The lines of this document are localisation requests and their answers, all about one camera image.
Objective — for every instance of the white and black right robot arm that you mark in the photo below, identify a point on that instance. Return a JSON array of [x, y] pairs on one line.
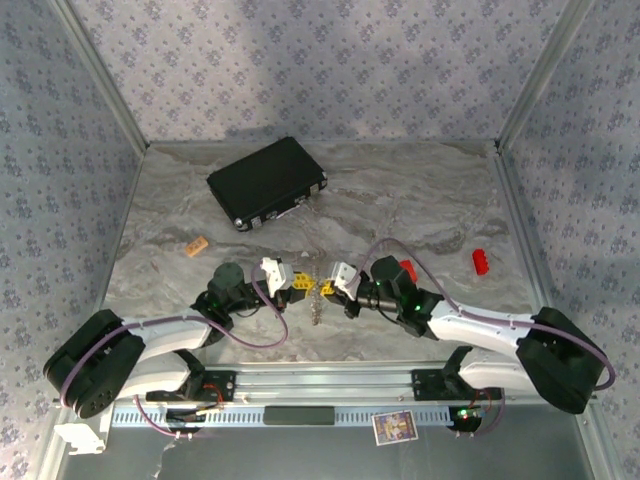
[[475, 325]]

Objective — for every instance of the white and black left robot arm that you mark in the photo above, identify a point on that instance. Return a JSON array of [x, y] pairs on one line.
[[165, 330]]

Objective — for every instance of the red toy brick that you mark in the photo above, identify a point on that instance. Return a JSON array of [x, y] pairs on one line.
[[409, 270], [481, 262]]

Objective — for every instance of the small wooden block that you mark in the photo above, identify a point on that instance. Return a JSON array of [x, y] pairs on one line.
[[196, 247]]

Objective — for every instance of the black hard case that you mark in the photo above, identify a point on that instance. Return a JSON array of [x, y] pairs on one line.
[[265, 182]]

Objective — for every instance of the black rectangular pad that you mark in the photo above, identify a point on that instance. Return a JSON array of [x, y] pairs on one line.
[[300, 416]]

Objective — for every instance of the colourful picture card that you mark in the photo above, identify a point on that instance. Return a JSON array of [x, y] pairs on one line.
[[395, 427]]

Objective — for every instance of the black base electronics board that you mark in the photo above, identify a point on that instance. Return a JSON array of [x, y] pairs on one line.
[[182, 416], [465, 419]]

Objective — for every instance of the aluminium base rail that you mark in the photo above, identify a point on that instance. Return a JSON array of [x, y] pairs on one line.
[[320, 385]]

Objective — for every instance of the aluminium table edge rail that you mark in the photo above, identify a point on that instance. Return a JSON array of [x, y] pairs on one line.
[[526, 210], [117, 225]]

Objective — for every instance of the grey metal base plate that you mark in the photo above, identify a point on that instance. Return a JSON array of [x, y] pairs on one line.
[[300, 455]]

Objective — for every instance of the white plastic bracket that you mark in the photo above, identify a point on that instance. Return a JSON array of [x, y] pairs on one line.
[[80, 437]]

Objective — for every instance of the aluminium frame post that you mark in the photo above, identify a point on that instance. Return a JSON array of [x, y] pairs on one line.
[[104, 75], [540, 75]]

